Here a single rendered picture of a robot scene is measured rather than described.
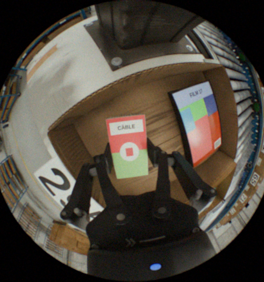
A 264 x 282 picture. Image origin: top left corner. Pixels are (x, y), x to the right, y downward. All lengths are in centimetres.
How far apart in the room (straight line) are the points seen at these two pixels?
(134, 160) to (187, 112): 15
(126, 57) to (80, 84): 12
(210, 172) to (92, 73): 40
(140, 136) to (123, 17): 22
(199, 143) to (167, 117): 10
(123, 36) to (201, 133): 26
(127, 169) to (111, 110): 13
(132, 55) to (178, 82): 12
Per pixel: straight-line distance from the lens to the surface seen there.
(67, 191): 20
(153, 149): 15
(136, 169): 22
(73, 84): 26
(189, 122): 22
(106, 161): 15
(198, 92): 24
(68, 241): 355
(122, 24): 19
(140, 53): 25
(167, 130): 23
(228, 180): 52
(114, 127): 18
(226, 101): 31
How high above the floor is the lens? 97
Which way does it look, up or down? 72 degrees down
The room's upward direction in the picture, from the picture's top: 162 degrees clockwise
